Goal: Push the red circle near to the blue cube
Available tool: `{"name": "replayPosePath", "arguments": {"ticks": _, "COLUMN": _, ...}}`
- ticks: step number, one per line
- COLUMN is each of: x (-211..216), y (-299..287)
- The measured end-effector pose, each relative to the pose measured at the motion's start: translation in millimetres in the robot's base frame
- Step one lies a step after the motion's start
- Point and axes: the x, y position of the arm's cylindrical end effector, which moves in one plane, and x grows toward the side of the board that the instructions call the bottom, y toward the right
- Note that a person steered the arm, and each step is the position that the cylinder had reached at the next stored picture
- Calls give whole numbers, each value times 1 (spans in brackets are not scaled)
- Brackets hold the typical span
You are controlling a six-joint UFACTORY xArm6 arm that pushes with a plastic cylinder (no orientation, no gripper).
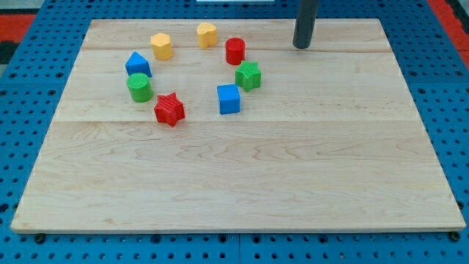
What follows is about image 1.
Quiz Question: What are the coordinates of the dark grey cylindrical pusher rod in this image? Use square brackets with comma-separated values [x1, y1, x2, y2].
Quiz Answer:
[292, 0, 319, 49]

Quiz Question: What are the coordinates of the blue cube block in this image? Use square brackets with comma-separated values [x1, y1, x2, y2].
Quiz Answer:
[217, 84, 240, 114]

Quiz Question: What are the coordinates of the red cylinder block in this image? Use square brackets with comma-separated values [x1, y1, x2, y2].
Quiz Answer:
[225, 37, 245, 65]

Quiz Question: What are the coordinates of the green star block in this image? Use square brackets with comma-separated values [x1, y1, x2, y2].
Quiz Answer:
[235, 61, 262, 92]

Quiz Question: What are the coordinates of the yellow heart block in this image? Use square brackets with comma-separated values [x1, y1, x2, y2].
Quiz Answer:
[196, 22, 218, 48]

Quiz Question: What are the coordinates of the yellow hexagon block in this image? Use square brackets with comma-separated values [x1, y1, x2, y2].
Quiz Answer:
[150, 33, 174, 60]

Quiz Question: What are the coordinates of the red star block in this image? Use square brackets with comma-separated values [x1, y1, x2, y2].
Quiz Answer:
[154, 92, 185, 127]

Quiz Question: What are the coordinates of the blue triangular prism block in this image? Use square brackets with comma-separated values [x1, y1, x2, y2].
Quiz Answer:
[125, 51, 152, 78]

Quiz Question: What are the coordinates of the green cylinder block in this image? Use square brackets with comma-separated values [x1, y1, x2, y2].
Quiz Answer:
[126, 73, 153, 103]

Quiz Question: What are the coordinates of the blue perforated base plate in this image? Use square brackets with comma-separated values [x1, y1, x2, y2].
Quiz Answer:
[1, 1, 468, 263]

